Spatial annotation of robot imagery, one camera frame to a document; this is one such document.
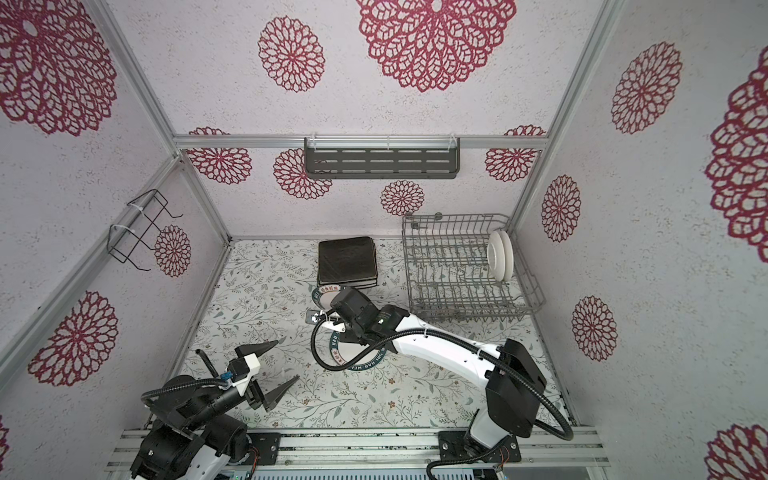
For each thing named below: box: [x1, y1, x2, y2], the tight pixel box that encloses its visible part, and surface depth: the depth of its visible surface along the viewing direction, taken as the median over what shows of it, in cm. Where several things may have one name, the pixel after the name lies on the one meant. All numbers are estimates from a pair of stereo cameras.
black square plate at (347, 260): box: [318, 236, 378, 285], surface depth 109 cm
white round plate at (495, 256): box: [486, 231, 505, 282], surface depth 102 cm
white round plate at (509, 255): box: [498, 230, 514, 282], surface depth 97 cm
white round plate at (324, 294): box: [312, 284, 341, 310], surface depth 90 cm
